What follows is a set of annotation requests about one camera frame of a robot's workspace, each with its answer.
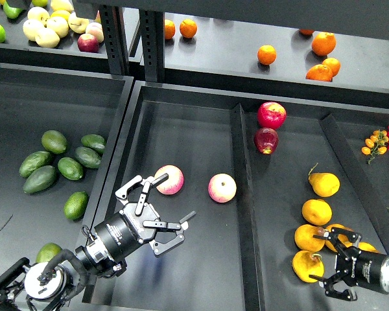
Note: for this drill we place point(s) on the avocado far left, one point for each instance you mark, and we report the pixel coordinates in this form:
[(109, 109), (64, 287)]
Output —
[(34, 161)]

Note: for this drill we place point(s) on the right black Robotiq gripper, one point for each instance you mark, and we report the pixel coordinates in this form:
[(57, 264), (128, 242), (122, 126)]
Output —
[(366, 269)]

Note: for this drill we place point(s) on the orange front right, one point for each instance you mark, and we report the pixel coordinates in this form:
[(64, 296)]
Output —
[(320, 72)]

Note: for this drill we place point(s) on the black metal shelf post left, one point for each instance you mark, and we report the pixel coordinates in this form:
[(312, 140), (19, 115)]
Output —
[(114, 39)]

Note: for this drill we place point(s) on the black metal shelf post right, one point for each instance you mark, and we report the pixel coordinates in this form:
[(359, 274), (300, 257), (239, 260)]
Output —
[(153, 42)]

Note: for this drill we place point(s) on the pink apple right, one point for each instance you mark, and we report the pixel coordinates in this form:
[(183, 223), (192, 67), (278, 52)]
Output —
[(222, 188)]

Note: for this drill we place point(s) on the orange on shelf centre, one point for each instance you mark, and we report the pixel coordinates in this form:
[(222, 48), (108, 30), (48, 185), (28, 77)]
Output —
[(266, 55)]

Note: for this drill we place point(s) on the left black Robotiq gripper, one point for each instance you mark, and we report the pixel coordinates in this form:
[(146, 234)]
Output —
[(138, 223)]

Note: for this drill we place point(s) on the avocado top right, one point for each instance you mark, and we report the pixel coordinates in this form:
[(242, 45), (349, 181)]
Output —
[(95, 142)]

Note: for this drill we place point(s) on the dark red apple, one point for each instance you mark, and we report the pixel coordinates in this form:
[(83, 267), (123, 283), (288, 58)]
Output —
[(266, 140)]

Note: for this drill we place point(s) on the avocado centre small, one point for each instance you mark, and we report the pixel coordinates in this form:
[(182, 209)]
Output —
[(70, 169)]

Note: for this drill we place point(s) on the pale yellow pear front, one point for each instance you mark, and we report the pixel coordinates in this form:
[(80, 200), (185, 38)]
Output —
[(47, 38)]

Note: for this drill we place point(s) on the orange small right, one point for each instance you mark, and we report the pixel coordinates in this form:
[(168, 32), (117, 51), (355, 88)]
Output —
[(333, 64)]

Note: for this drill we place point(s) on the pale yellow pear right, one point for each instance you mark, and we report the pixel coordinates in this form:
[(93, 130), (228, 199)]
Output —
[(77, 24)]

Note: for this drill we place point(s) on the avocado bottom long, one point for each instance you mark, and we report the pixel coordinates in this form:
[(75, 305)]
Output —
[(41, 179)]

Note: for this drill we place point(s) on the pink apple left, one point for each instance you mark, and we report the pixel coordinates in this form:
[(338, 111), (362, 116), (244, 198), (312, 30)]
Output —
[(174, 182)]

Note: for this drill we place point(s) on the yellow pear with stem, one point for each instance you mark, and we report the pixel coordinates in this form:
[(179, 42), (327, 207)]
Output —
[(324, 184)]

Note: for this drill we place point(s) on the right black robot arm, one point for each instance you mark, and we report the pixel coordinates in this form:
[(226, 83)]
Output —
[(353, 266)]

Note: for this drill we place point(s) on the black bin divider centre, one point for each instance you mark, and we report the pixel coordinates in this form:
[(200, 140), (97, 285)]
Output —
[(248, 238)]

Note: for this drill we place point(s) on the red apple on shelf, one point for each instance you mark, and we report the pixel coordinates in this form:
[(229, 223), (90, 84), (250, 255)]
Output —
[(88, 43)]

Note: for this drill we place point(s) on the avocado top left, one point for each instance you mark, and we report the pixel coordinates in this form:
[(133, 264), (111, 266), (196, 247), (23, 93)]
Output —
[(54, 141)]

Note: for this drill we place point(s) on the pale yellow pear centre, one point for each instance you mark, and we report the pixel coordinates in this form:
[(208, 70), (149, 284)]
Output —
[(59, 25)]

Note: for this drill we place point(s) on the orange cherry tomato bunch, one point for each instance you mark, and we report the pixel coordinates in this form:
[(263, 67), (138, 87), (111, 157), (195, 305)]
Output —
[(375, 145)]

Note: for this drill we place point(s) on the pink apple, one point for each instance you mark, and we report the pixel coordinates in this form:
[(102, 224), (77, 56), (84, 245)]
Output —
[(174, 182), (222, 188)]

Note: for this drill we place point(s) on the black metal shelf post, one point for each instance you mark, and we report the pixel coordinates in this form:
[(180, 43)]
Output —
[(153, 42), (114, 39)]

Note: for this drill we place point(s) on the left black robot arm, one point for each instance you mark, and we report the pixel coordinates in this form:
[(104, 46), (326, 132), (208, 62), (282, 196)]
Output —
[(68, 273)]

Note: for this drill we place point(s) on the orange on shelf left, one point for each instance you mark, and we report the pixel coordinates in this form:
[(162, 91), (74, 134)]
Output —
[(188, 28)]

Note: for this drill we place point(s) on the pale peach on shelf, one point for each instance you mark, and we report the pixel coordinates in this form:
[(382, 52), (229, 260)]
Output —
[(95, 29)]

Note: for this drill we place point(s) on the orange half hidden by post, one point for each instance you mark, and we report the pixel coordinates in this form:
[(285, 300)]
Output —
[(169, 29)]

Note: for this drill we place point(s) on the avocado middle right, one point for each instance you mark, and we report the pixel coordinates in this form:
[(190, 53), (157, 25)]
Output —
[(87, 157)]

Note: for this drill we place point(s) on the yellow pear hidden centre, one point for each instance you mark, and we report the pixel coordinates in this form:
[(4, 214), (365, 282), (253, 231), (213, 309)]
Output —
[(343, 238)]

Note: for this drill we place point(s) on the bright red apple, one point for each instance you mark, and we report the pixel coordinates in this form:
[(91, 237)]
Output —
[(271, 115)]

